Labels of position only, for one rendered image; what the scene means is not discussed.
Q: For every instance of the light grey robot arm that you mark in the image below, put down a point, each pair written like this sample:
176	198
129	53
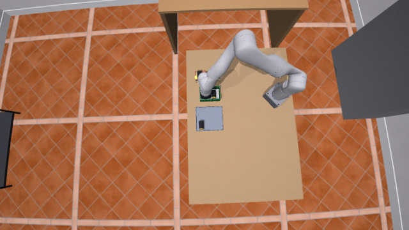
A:
246	50

